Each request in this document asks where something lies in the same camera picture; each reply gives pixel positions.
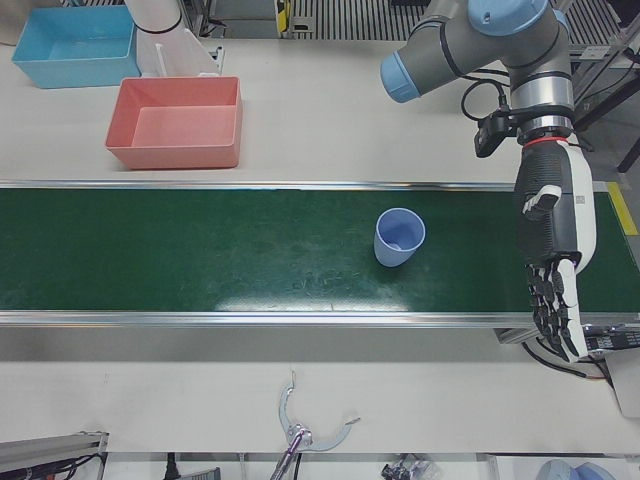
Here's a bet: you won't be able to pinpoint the yellow plastic part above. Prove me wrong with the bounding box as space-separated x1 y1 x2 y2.
276 0 295 37

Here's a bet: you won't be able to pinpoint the black electronics board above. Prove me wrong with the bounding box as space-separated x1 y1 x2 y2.
582 323 640 353

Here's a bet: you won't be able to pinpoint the light blue plastic cup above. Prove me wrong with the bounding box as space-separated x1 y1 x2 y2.
374 207 427 268

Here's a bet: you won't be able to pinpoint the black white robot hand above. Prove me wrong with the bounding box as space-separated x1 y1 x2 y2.
514 137 597 364

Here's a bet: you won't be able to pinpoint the green conveyor belt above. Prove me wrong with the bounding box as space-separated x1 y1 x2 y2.
0 187 640 315

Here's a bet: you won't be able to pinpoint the silver curved metal tool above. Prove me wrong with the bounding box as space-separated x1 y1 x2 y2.
272 372 361 480

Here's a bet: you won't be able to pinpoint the light blue headphones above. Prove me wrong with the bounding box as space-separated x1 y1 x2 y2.
536 458 640 480

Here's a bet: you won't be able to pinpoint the grey aluminium profile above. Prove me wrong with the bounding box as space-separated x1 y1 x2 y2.
0 430 110 480

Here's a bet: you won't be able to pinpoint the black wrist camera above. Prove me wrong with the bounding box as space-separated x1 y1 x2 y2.
474 110 522 159

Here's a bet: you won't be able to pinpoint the blue plastic box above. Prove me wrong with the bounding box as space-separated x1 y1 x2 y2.
10 5 137 90

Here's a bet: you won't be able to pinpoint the bag of black parts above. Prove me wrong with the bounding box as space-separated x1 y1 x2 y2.
381 453 442 480

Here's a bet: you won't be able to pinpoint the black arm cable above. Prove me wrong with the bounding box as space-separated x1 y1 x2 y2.
460 73 512 122

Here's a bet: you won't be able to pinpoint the pink plastic box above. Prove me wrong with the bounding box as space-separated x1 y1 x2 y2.
104 76 245 171

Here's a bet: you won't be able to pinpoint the white column stand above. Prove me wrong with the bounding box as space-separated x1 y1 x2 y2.
124 0 222 79

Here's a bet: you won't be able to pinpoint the grey roller conveyor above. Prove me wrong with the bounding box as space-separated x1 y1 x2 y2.
289 0 432 41

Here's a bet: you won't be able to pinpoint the aluminium conveyor rail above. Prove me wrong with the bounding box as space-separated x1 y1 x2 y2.
0 178 517 194
0 309 640 330

